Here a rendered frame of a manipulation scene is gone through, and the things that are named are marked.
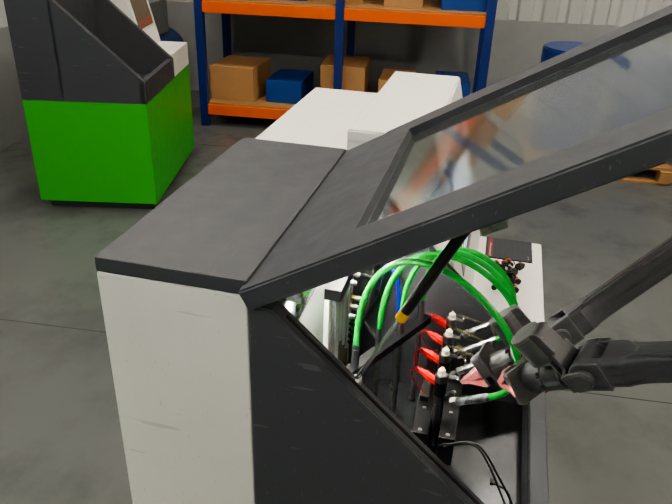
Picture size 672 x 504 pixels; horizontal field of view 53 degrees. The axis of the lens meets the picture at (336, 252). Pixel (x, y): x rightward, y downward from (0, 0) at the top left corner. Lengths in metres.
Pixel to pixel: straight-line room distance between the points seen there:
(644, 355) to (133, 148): 4.22
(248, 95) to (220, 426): 5.83
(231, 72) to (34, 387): 4.30
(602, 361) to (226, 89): 6.18
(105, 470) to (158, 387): 1.68
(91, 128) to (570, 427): 3.58
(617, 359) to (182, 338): 0.72
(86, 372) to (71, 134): 2.08
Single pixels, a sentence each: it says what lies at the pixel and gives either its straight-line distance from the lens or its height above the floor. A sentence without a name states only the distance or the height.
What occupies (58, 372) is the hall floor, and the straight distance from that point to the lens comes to 3.54.
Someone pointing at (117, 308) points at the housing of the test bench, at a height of 1.40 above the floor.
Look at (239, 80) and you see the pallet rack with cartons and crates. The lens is 6.96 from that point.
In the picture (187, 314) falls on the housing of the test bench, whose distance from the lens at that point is 1.19.
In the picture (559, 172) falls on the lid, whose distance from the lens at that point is 0.92.
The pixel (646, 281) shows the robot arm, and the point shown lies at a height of 1.41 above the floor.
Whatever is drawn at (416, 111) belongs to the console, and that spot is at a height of 1.55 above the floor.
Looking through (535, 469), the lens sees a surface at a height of 0.95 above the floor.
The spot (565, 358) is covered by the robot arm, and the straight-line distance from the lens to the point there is 1.20.
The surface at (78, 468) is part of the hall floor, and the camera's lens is 3.01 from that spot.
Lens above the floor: 2.05
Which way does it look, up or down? 28 degrees down
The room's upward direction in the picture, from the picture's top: 2 degrees clockwise
